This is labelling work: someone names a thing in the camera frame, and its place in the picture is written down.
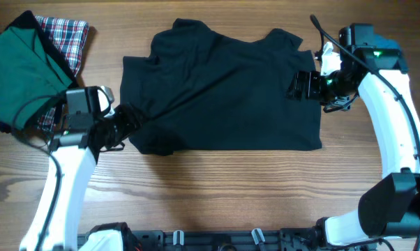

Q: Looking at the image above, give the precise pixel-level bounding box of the green folded cloth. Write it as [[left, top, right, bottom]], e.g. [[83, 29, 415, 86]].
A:
[[0, 26, 73, 131]]

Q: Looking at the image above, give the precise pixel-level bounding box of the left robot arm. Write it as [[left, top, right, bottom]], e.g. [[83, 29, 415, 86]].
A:
[[20, 86, 144, 250]]

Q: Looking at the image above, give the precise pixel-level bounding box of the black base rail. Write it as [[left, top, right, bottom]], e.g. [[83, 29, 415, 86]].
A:
[[77, 228, 377, 251]]

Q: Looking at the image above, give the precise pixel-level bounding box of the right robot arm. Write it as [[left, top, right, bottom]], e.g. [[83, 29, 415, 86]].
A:
[[287, 23, 420, 250]]

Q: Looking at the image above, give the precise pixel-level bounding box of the plaid red blue shirt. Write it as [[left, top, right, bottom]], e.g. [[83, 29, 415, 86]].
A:
[[34, 15, 90, 132]]

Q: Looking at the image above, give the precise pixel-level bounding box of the blue denim cloth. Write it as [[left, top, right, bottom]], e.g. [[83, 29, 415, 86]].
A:
[[374, 34, 401, 50]]

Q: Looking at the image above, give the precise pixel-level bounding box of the black shirt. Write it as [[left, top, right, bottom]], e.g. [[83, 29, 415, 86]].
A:
[[120, 19, 322, 155]]

